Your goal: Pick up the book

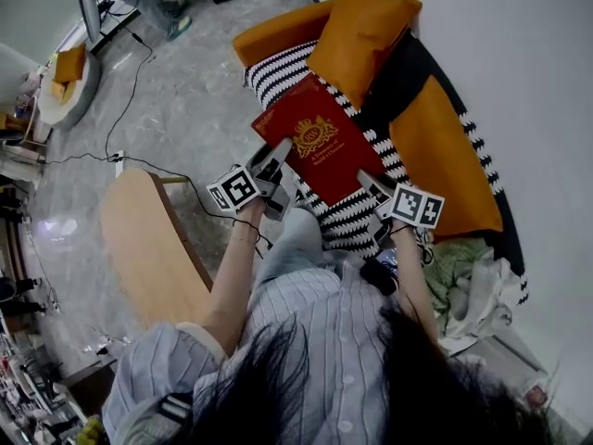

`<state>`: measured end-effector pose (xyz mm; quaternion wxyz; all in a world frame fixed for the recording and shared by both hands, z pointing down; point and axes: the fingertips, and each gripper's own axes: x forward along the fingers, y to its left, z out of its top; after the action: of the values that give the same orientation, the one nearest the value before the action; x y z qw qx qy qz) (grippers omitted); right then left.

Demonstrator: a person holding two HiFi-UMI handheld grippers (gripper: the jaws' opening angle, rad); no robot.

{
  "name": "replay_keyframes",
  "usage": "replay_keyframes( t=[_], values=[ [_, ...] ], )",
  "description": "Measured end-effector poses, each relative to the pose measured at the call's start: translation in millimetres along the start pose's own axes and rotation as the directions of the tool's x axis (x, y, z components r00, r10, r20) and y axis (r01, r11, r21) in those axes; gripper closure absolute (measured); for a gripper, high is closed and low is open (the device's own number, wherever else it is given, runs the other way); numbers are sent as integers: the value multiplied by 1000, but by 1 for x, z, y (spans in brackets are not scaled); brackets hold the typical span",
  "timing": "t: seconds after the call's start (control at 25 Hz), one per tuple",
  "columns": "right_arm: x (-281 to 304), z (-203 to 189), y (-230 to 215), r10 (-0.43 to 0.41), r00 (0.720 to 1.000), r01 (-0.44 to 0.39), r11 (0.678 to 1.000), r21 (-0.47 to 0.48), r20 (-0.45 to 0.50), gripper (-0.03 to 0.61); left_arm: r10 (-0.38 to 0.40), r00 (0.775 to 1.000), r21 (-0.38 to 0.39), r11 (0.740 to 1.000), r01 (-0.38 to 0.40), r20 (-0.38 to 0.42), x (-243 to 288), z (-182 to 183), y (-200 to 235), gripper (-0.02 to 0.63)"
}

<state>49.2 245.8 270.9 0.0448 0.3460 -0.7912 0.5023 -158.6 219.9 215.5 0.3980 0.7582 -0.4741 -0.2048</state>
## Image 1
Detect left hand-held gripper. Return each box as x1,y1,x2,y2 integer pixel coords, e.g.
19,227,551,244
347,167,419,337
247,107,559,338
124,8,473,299
206,137,298,224

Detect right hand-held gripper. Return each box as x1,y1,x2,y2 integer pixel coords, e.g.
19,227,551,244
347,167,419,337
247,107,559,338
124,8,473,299
357,169,447,251

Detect red hardcover book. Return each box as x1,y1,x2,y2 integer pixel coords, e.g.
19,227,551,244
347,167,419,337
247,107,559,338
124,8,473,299
250,72,387,208

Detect person's right forearm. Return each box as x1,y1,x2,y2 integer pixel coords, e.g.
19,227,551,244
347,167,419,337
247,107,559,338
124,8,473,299
393,223,442,342

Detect person's left forearm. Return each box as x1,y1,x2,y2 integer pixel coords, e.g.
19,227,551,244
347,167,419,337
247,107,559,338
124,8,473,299
197,204,267,357

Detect orange flat seat cushion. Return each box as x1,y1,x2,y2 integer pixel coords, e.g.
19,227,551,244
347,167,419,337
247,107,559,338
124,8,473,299
388,75,505,239

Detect black wrist band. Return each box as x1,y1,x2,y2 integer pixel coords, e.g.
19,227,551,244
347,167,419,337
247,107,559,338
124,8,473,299
231,218,261,246

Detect black clip-on device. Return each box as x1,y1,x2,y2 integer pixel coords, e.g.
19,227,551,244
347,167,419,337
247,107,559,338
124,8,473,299
358,257,398,296

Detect person's light blue jeans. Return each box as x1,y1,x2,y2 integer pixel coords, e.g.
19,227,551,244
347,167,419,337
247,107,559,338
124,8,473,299
253,208,324,287

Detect black white zigzag blanket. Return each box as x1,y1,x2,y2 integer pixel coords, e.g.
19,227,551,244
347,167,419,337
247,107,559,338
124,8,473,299
242,29,530,308

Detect green crumpled cloth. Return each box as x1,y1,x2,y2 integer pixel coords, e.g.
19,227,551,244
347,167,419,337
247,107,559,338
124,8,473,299
422,237,493,312

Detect orange sofa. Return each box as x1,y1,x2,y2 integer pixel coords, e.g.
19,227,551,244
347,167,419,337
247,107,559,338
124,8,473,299
232,0,335,70

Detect orange square pillow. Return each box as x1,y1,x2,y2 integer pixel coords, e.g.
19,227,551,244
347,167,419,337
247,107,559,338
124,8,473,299
307,0,423,111

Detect white crumpled cloth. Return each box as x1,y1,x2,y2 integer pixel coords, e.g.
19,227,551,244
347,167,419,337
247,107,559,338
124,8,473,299
442,247,525,340

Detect light wooden table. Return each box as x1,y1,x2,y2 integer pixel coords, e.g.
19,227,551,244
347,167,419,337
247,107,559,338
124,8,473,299
98,167,215,332

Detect person's striped blue shirt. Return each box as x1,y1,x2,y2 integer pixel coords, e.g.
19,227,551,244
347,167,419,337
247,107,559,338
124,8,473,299
101,256,448,445

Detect white round armchair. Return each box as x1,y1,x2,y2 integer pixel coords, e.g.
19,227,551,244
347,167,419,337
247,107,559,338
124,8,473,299
35,43,102,129

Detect small orange cushion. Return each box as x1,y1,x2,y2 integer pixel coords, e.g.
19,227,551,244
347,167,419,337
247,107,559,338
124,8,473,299
49,43,88,106

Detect grey metal desk stand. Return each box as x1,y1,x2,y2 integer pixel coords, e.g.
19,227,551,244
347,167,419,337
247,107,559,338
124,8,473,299
75,0,142,56

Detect cluttered storage shelf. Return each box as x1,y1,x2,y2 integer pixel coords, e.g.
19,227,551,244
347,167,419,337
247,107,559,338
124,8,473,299
0,108,64,445

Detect black floor cable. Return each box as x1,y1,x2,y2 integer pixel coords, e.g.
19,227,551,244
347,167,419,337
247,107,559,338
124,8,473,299
45,0,274,249

